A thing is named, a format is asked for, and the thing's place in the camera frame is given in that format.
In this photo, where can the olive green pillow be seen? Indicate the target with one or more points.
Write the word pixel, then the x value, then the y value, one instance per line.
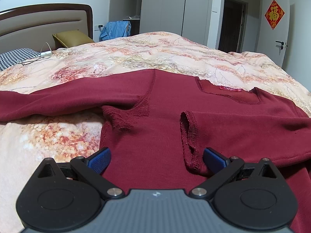
pixel 73 38

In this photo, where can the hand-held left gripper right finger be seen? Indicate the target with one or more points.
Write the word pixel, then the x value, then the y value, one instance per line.
pixel 214 160

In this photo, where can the red diamond door decoration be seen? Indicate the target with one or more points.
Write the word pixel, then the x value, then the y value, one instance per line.
pixel 274 14

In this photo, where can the white wall socket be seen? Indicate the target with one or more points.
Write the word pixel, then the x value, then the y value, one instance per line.
pixel 97 27

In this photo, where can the white room door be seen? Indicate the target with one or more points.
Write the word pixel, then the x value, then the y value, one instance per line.
pixel 272 48

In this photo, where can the grey white wardrobe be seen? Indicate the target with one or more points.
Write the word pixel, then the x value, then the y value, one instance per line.
pixel 162 7

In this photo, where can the blue garment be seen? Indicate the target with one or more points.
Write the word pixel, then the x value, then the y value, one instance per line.
pixel 116 30

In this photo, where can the beige padded wooden headboard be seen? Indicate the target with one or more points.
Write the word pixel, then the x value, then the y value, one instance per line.
pixel 36 26

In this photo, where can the houndstooth black white pillow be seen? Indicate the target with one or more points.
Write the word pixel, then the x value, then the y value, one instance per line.
pixel 17 57

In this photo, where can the floral peach bed blanket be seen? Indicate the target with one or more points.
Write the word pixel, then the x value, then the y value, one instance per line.
pixel 145 53

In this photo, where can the dark red knit sweater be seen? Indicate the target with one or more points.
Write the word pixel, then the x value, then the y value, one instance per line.
pixel 158 116

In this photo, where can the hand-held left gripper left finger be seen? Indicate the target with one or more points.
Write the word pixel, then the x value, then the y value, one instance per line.
pixel 102 159

